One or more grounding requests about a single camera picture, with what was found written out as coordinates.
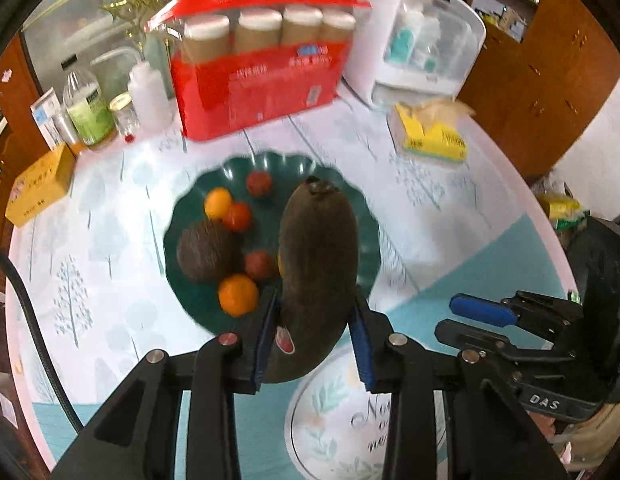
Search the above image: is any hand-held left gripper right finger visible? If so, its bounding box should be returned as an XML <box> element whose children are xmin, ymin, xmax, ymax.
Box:
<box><xmin>347</xmin><ymin>292</ymin><xmax>571</xmax><ymax>480</ymax></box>

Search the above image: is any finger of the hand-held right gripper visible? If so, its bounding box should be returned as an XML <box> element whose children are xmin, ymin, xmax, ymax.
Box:
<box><xmin>434</xmin><ymin>319</ymin><xmax>573</xmax><ymax>363</ymax></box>
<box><xmin>449</xmin><ymin>290</ymin><xmax>586</xmax><ymax>343</ymax></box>

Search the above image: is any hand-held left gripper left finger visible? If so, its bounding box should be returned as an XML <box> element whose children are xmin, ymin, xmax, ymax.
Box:
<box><xmin>50</xmin><ymin>287</ymin><xmax>281</xmax><ymax>480</ymax></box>

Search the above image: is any large orange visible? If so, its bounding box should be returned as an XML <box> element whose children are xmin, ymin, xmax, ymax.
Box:
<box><xmin>218</xmin><ymin>273</ymin><xmax>260</xmax><ymax>318</ymax></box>

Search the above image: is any white printed plate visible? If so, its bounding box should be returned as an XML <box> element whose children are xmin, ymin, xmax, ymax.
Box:
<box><xmin>284</xmin><ymin>346</ymin><xmax>404</xmax><ymax>480</ymax></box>

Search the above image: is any dark red fruit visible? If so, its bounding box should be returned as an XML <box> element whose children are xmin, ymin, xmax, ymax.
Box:
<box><xmin>244</xmin><ymin>250</ymin><xmax>274</xmax><ymax>281</ymax></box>
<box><xmin>246</xmin><ymin>171</ymin><xmax>272</xmax><ymax>197</ymax></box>

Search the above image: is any green scalloped plate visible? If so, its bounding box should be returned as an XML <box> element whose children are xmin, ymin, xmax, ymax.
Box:
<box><xmin>162</xmin><ymin>152</ymin><xmax>382</xmax><ymax>337</ymax></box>

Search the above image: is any yellow green plastic bag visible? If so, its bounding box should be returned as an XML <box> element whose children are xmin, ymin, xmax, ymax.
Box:
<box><xmin>532</xmin><ymin>172</ymin><xmax>598</xmax><ymax>234</ymax></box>

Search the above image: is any red tomato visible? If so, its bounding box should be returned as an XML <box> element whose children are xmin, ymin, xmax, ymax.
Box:
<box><xmin>222</xmin><ymin>202</ymin><xmax>253</xmax><ymax>232</ymax></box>

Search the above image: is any person's beige clothing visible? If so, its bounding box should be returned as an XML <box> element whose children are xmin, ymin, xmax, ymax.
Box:
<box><xmin>540</xmin><ymin>400</ymin><xmax>620</xmax><ymax>476</ymax></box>

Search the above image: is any small orange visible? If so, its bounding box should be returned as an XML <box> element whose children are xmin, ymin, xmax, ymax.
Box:
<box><xmin>204</xmin><ymin>187</ymin><xmax>233</xmax><ymax>221</ymax></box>

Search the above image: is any yellow tissue pack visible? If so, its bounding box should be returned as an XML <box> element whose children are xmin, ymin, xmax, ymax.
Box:
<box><xmin>389</xmin><ymin>98</ymin><xmax>477</xmax><ymax>164</ymax></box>

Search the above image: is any wooden drawer cabinet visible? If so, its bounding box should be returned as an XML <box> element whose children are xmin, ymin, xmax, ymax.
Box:
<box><xmin>457</xmin><ymin>0</ymin><xmax>620</xmax><ymax>179</ymax></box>

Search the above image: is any red gift box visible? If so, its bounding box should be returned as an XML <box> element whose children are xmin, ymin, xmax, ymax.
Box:
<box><xmin>145</xmin><ymin>0</ymin><xmax>372</xmax><ymax>142</ymax></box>

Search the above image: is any small glass jar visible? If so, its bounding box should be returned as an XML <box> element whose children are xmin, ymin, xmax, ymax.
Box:
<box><xmin>108</xmin><ymin>92</ymin><xmax>141</xmax><ymax>143</ymax></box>

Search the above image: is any white squeeze bottle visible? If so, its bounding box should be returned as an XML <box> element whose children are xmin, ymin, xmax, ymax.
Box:
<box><xmin>127</xmin><ymin>60</ymin><xmax>174</xmax><ymax>134</ymax></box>

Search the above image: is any yellow cardboard box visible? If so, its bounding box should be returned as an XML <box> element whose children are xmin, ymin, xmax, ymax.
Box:
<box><xmin>5</xmin><ymin>142</ymin><xmax>76</xmax><ymax>229</ymax></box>

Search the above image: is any clear bottle green label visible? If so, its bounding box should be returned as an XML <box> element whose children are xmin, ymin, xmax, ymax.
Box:
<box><xmin>62</xmin><ymin>62</ymin><xmax>116</xmax><ymax>149</ymax></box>

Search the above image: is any white countertop appliance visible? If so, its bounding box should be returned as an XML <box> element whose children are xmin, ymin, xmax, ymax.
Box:
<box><xmin>342</xmin><ymin>0</ymin><xmax>487</xmax><ymax>111</ymax></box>

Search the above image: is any clear glass vase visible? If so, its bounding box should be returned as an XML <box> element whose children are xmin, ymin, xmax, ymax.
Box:
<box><xmin>142</xmin><ymin>30</ymin><xmax>179</xmax><ymax>101</ymax></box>

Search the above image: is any white lidded jar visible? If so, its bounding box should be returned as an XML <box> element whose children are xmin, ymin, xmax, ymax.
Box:
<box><xmin>281</xmin><ymin>4</ymin><xmax>324</xmax><ymax>46</ymax></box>
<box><xmin>320</xmin><ymin>10</ymin><xmax>357</xmax><ymax>44</ymax></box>
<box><xmin>182</xmin><ymin>12</ymin><xmax>231</xmax><ymax>62</ymax></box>
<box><xmin>235</xmin><ymin>7</ymin><xmax>284</xmax><ymax>54</ymax></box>

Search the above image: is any white and blue carton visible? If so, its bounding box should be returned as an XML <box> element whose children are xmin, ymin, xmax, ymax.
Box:
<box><xmin>30</xmin><ymin>87</ymin><xmax>66</xmax><ymax>149</ymax></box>

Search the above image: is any wooden shelf cabinet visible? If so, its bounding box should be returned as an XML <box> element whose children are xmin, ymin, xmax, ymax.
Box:
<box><xmin>0</xmin><ymin>50</ymin><xmax>47</xmax><ymax>221</ymax></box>

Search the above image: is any black cable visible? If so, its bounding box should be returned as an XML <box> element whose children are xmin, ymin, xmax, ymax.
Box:
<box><xmin>0</xmin><ymin>242</ymin><xmax>86</xmax><ymax>433</ymax></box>

